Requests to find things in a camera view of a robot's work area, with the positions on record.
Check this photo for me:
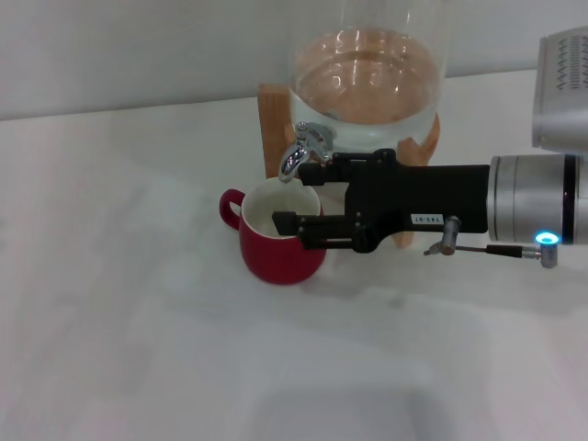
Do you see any thin black cable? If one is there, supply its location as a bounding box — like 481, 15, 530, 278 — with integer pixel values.
458, 232, 562, 270

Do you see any red ceramic cup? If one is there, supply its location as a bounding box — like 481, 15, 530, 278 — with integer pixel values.
219, 177, 329, 286

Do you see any glass water dispenser jar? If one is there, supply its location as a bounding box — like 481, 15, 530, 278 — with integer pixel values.
288, 0, 454, 165

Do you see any metal cable clamp post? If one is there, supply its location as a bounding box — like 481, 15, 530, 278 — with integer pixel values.
422, 215, 461, 256

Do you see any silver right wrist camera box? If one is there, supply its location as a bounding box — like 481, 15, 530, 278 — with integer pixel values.
531, 26, 588, 155

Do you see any chrome faucet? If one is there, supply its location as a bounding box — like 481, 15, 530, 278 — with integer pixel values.
278, 120, 336, 186

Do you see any wooden dispenser stand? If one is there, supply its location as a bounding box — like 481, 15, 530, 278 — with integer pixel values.
257, 83, 441, 250

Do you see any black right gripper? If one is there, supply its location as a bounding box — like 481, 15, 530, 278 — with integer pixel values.
271, 147, 492, 254

